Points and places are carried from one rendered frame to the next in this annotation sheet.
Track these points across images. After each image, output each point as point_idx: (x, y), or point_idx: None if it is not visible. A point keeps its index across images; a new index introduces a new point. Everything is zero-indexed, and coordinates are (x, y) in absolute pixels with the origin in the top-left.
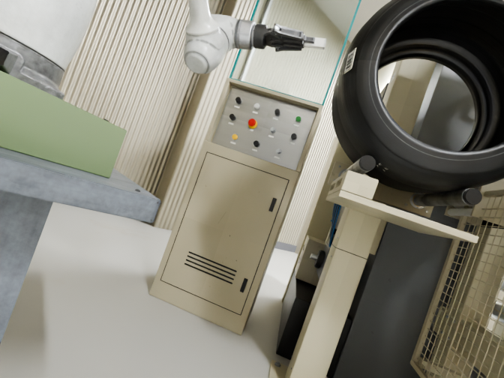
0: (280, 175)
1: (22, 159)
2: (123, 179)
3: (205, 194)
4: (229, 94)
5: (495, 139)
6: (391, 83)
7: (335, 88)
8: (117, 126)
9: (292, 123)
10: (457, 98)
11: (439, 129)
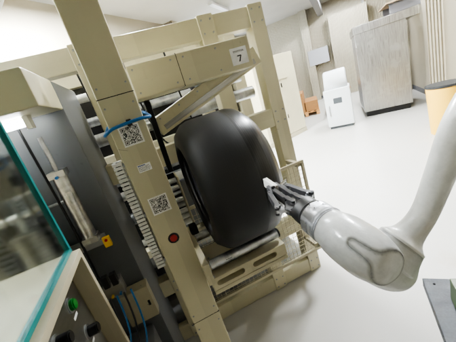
0: None
1: None
2: (443, 309)
3: None
4: None
5: (193, 180)
6: (154, 174)
7: (256, 210)
8: (455, 278)
9: (72, 320)
10: (89, 152)
11: (104, 185)
